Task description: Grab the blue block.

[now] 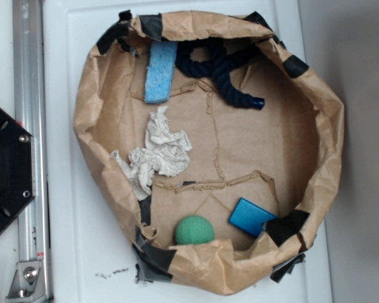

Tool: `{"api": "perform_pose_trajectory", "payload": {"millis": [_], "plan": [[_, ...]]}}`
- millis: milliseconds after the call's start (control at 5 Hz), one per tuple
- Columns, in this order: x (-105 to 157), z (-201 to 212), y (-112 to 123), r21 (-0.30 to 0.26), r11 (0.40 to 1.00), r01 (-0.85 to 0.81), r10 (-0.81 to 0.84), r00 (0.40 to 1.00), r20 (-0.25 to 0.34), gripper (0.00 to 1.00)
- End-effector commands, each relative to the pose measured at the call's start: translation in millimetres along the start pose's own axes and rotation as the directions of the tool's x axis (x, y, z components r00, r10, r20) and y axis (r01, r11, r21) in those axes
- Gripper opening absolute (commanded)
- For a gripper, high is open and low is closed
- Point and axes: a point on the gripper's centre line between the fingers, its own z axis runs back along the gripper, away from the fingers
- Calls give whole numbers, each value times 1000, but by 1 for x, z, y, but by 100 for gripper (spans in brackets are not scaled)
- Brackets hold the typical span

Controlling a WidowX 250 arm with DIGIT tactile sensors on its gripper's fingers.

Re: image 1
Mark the blue rectangular block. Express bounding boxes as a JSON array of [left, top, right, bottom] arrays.
[[229, 198, 277, 238]]

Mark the crumpled white paper towel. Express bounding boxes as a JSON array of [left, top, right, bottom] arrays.
[[111, 106, 192, 201]]

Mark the brown paper bag bin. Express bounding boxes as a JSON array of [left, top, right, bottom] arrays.
[[73, 11, 344, 295]]

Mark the green dimpled ball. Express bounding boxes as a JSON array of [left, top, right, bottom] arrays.
[[175, 215, 215, 245]]

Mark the light blue sponge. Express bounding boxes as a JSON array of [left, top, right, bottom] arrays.
[[145, 41, 177, 104]]

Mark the white tray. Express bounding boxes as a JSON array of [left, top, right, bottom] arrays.
[[43, 1, 332, 302]]

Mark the dark navy rope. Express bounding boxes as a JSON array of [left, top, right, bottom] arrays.
[[174, 38, 266, 112]]

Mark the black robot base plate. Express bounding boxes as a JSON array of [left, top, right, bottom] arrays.
[[0, 108, 34, 235]]

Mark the aluminium extrusion rail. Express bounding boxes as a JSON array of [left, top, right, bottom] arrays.
[[13, 1, 54, 302]]

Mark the metal corner bracket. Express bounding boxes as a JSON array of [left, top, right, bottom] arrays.
[[5, 260, 46, 302]]

